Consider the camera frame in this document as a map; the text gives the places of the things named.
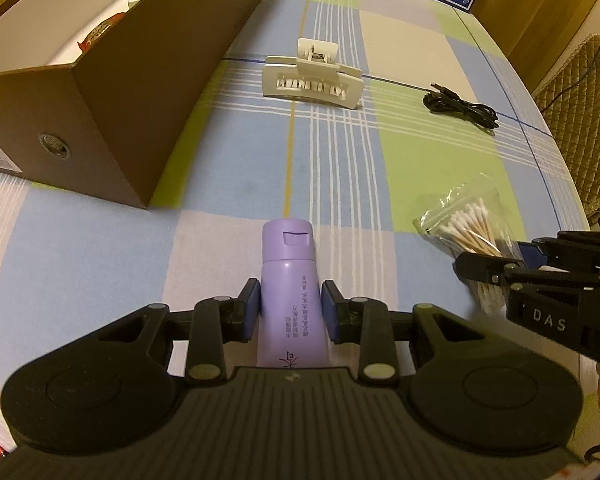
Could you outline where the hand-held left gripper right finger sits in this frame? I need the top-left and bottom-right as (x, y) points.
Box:
(321, 280), (487, 385)

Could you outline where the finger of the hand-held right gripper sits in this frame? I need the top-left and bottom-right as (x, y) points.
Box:
(454, 251), (600, 295)
(517, 230), (600, 272)

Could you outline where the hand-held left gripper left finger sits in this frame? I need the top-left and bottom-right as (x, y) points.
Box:
(97, 278), (262, 385)

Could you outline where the bag of cotton swabs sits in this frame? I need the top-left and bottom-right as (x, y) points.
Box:
(412, 175), (526, 313)

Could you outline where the purple tube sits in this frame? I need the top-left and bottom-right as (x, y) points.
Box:
(256, 217), (328, 370)

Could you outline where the brown cardboard box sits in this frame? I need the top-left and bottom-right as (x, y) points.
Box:
(0, 0), (266, 209)

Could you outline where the red snack packet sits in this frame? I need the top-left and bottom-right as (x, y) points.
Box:
(76, 12), (127, 53)

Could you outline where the checkered tablecloth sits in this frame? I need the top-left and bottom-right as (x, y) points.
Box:
(0, 0), (596, 461)

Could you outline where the quilted chair cushion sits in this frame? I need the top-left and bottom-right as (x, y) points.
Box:
(531, 34), (600, 231)

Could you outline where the white hair claw clip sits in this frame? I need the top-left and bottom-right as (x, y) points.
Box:
(261, 37), (365, 111)

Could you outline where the black usb cable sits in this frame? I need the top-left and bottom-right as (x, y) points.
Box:
(422, 80), (499, 131)

